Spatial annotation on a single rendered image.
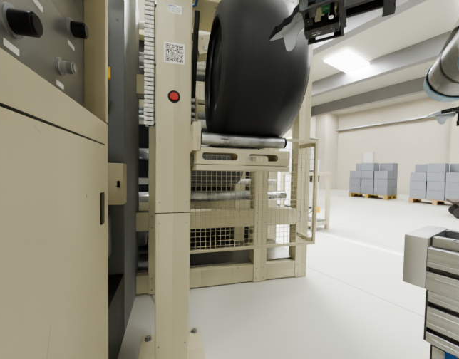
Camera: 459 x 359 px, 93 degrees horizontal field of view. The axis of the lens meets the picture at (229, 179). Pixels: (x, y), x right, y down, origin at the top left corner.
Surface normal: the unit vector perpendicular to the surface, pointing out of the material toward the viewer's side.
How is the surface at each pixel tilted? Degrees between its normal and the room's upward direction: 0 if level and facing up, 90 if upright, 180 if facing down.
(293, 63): 100
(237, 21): 81
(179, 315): 90
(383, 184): 90
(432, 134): 90
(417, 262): 90
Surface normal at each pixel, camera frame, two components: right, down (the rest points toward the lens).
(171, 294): 0.25, 0.04
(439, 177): -0.84, 0.00
